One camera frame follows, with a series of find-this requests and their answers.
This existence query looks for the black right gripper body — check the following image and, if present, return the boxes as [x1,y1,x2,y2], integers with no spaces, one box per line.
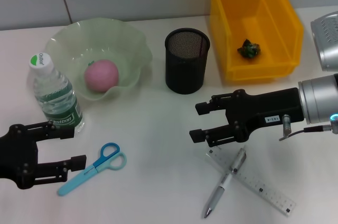
[226,88,307,143]

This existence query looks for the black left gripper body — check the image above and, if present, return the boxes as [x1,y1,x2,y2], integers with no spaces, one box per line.
[0,124,40,190]

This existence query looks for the clear green-label water bottle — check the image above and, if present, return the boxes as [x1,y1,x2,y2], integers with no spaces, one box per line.
[28,52,86,133]

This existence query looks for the green plastic wrapper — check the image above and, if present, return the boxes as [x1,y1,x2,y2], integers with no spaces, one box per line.
[237,38,261,62]

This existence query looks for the pink toy peach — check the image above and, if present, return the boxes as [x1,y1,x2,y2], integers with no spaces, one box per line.
[83,59,119,92]

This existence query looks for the blue scissors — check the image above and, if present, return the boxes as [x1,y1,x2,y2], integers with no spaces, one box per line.
[57,142,127,197]

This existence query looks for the black mesh pen cup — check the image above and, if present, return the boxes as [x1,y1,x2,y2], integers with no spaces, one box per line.
[164,28,211,95]

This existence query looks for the white grey ballpoint pen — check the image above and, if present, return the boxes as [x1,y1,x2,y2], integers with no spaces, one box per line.
[203,146,248,219]

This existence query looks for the clear plastic ruler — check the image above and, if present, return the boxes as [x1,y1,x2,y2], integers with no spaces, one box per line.
[205,146,296,217]

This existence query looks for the pale green glass fruit plate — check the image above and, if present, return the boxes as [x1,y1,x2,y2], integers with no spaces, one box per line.
[43,17,154,102]

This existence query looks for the yellow plastic bin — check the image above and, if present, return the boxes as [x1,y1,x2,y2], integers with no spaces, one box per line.
[208,0,304,83]

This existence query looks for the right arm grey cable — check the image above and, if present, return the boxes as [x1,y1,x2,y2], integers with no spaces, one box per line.
[279,114,338,142]

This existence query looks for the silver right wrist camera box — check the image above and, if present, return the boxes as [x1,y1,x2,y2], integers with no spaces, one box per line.
[310,10,338,72]

